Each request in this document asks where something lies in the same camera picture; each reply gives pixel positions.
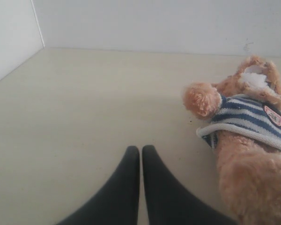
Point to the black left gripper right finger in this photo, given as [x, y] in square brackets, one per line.
[168, 201]

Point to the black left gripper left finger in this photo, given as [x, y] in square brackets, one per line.
[117, 201]

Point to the tan teddy bear striped sweater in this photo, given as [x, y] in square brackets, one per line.
[244, 131]

